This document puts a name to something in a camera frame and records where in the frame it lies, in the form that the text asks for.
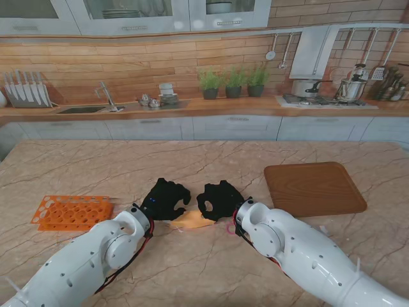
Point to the brown wooden tray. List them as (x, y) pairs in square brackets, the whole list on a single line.
[(313, 188)]

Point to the printed kitchen backdrop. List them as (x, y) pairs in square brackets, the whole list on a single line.
[(128, 64)]

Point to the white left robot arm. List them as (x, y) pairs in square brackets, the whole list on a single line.
[(80, 259)]

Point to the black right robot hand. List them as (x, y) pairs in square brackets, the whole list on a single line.
[(223, 201)]

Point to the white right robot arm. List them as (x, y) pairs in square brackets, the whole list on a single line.
[(303, 249)]

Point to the white tape scrap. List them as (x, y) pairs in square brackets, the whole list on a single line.
[(179, 229), (324, 228)]

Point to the orange test tube rack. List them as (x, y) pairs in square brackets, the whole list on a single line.
[(64, 212)]

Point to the orange cloth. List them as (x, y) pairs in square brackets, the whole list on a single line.
[(191, 220)]

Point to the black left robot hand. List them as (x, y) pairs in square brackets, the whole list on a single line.
[(163, 201)]

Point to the pink rubber band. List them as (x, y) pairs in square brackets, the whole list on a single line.
[(228, 229)]

